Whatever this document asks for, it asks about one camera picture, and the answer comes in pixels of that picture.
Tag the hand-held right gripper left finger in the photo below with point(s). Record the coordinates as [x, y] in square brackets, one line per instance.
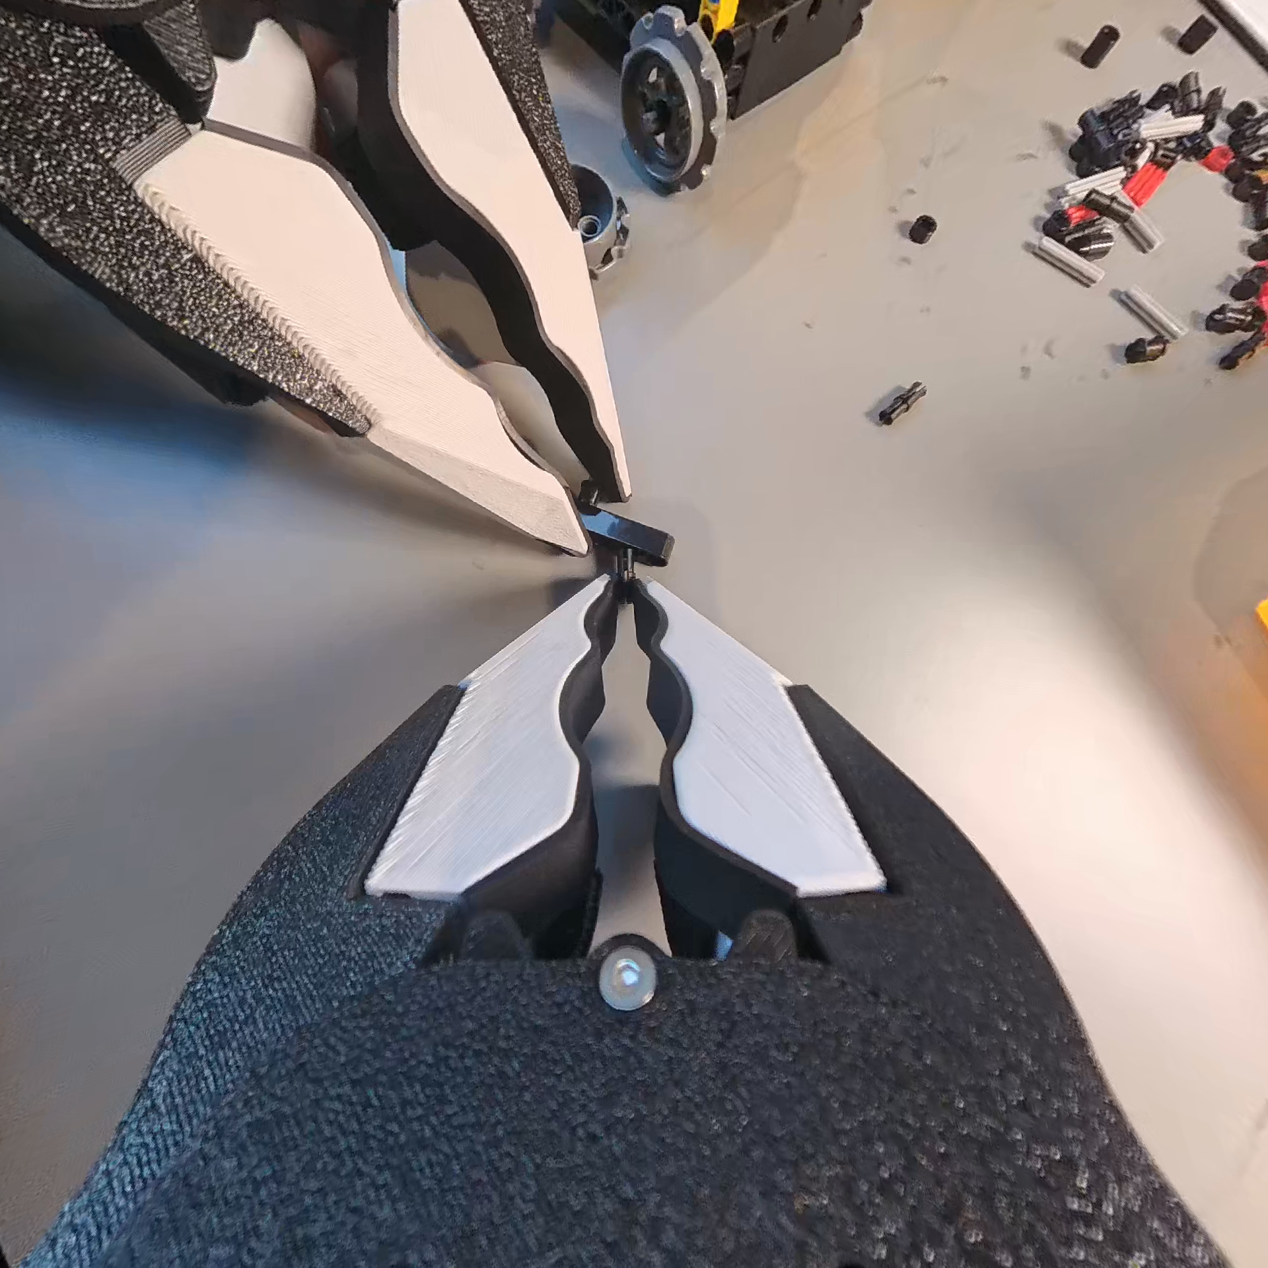
[476, 793]

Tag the pile of black brick parts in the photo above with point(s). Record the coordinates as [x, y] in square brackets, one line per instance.
[1150, 179]

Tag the thin black holed brick beam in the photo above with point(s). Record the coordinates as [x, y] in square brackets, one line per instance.
[632, 537]

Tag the small black brick piece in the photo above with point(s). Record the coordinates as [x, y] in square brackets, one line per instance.
[1198, 33]

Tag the grey toothed brick wheel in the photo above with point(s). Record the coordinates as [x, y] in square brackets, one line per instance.
[603, 223]

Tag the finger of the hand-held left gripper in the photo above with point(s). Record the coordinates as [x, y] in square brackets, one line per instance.
[487, 179]
[338, 318]

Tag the yellow toy brick vehicle model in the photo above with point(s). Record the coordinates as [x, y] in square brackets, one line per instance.
[685, 90]

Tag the grey desk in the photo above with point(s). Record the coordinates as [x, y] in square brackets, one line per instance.
[952, 596]

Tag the small black brick pin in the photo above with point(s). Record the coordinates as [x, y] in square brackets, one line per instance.
[902, 404]

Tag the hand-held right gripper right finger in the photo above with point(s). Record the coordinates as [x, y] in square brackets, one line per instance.
[774, 793]

